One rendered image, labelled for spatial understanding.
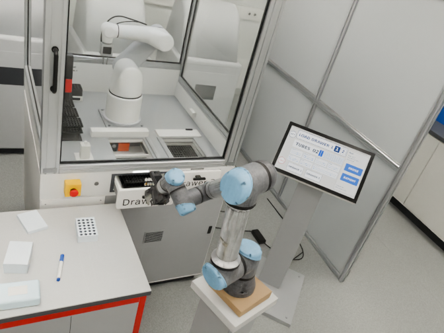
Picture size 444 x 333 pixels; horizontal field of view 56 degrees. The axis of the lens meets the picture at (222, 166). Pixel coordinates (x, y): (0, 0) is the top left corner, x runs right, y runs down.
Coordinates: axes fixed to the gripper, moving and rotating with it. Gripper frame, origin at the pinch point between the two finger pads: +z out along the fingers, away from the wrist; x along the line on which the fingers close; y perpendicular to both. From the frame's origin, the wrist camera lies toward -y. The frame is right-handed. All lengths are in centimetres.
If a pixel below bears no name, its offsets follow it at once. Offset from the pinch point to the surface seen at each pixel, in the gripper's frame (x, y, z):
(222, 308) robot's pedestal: 16, 56, -21
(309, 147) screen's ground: 95, -19, -11
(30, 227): -52, 7, 12
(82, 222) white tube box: -30.4, 7.2, 10.0
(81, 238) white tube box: -32.5, 15.6, 5.3
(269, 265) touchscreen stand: 97, 38, 61
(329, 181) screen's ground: 101, 3, -13
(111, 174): -14.6, -15.2, 9.1
